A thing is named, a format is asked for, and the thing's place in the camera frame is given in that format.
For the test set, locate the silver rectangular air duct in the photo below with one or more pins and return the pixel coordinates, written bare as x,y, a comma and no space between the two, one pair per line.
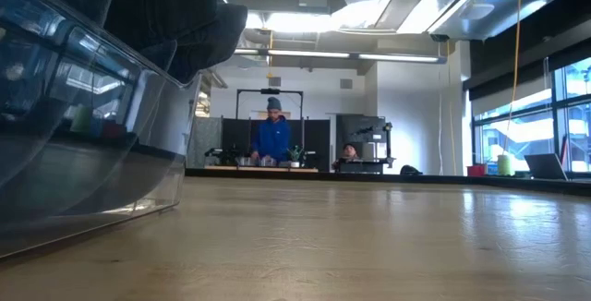
498,5

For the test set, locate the person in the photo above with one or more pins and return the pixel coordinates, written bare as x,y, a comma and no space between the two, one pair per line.
349,152
272,139

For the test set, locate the black equipment stand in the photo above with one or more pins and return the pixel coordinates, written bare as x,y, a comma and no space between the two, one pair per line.
369,135

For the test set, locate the black partition panel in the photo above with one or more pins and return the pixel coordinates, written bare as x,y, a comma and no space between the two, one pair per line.
318,137

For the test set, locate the ceiling light strip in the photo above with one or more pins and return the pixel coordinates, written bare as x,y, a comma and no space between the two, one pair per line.
397,57
245,51
308,54

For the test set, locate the red box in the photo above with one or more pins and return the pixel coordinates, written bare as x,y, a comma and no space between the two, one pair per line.
476,171

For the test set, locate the grey laptop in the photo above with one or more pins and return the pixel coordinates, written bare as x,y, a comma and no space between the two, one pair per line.
545,167

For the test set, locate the clear plastic bin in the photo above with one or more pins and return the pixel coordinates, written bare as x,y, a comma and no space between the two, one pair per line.
92,153

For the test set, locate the green thread spool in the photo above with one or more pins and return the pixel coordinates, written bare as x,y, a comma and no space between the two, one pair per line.
505,166

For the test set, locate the blue box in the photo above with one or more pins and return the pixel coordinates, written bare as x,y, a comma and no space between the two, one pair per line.
492,169

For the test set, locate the black round object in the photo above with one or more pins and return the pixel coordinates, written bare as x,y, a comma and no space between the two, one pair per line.
410,170

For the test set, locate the grey cloth partition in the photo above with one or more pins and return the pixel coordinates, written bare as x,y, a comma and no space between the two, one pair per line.
204,141

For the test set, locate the small potted plant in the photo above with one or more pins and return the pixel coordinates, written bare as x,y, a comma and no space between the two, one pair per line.
294,155

